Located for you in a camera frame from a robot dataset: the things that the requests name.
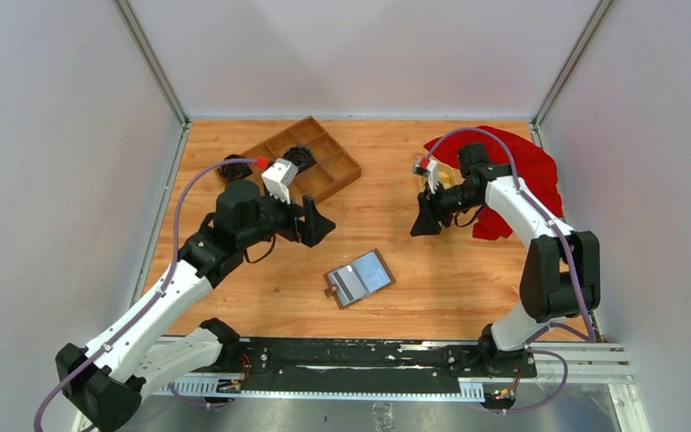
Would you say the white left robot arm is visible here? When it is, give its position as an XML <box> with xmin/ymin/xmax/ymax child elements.
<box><xmin>55</xmin><ymin>180</ymin><xmax>336</xmax><ymax>431</ymax></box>

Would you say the right aluminium corner post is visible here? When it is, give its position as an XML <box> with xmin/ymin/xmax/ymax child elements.
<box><xmin>532</xmin><ymin>0</ymin><xmax>616</xmax><ymax>129</ymax></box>

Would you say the black coiled cable upper right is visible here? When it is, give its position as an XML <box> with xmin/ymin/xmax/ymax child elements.
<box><xmin>283</xmin><ymin>145</ymin><xmax>317</xmax><ymax>174</ymax></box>

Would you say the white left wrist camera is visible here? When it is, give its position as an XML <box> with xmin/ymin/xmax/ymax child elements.
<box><xmin>261</xmin><ymin>158</ymin><xmax>299</xmax><ymax>204</ymax></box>

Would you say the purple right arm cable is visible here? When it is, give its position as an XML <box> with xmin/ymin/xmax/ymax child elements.
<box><xmin>421</xmin><ymin>127</ymin><xmax>598</xmax><ymax>416</ymax></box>

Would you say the aluminium table edge rail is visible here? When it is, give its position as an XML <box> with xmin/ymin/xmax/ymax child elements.
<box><xmin>130</xmin><ymin>119</ymin><xmax>193</xmax><ymax>305</ymax></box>

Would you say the black coiled cable upper left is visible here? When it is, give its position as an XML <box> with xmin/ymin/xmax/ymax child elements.
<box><xmin>219</xmin><ymin>154</ymin><xmax>255</xmax><ymax>183</ymax></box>

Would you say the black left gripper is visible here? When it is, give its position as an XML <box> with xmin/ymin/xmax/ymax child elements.
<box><xmin>238</xmin><ymin>185</ymin><xmax>335</xmax><ymax>248</ymax></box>

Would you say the brown leather card holder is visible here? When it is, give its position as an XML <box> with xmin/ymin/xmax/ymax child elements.
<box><xmin>323</xmin><ymin>249</ymin><xmax>396</xmax><ymax>310</ymax></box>

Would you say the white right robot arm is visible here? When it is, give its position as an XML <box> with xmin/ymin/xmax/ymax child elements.
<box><xmin>410</xmin><ymin>143</ymin><xmax>601</xmax><ymax>376</ymax></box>

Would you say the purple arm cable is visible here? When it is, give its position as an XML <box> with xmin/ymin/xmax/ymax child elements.
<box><xmin>32</xmin><ymin>157</ymin><xmax>272</xmax><ymax>432</ymax></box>
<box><xmin>421</xmin><ymin>127</ymin><xmax>598</xmax><ymax>416</ymax></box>

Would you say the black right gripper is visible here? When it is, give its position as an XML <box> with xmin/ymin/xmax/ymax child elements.
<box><xmin>411</xmin><ymin>180</ymin><xmax>481</xmax><ymax>237</ymax></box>

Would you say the black coiled cable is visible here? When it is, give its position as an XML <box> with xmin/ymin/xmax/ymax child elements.
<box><xmin>219</xmin><ymin>154</ymin><xmax>255</xmax><ymax>183</ymax></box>
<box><xmin>283</xmin><ymin>145</ymin><xmax>317</xmax><ymax>174</ymax></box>

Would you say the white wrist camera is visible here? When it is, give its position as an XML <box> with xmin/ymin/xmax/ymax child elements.
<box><xmin>261</xmin><ymin>158</ymin><xmax>299</xmax><ymax>204</ymax></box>
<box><xmin>412</xmin><ymin>157</ymin><xmax>441</xmax><ymax>194</ymax></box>

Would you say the left aluminium corner post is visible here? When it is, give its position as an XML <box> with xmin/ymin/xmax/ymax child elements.
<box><xmin>112</xmin><ymin>0</ymin><xmax>190</xmax><ymax>129</ymax></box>

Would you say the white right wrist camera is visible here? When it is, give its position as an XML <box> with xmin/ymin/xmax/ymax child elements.
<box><xmin>412</xmin><ymin>157</ymin><xmax>441</xmax><ymax>194</ymax></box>

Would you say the slotted cable duct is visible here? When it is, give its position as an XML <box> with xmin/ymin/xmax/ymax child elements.
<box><xmin>171</xmin><ymin>376</ymin><xmax>486</xmax><ymax>402</ymax></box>

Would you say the brown wooden compartment tray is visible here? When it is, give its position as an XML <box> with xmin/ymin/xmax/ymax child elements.
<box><xmin>239</xmin><ymin>116</ymin><xmax>362</xmax><ymax>204</ymax></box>

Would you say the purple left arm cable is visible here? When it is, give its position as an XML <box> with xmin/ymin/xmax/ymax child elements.
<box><xmin>32</xmin><ymin>157</ymin><xmax>272</xmax><ymax>432</ymax></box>

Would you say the beige oval tray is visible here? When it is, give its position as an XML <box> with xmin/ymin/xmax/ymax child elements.
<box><xmin>437</xmin><ymin>161</ymin><xmax>460</xmax><ymax>192</ymax></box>

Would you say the red cloth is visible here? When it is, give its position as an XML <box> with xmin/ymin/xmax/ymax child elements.
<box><xmin>423</xmin><ymin>126</ymin><xmax>563</xmax><ymax>240</ymax></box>

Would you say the aluminium corner post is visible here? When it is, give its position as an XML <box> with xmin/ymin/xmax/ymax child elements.
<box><xmin>532</xmin><ymin>0</ymin><xmax>616</xmax><ymax>129</ymax></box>
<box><xmin>112</xmin><ymin>0</ymin><xmax>190</xmax><ymax>129</ymax></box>

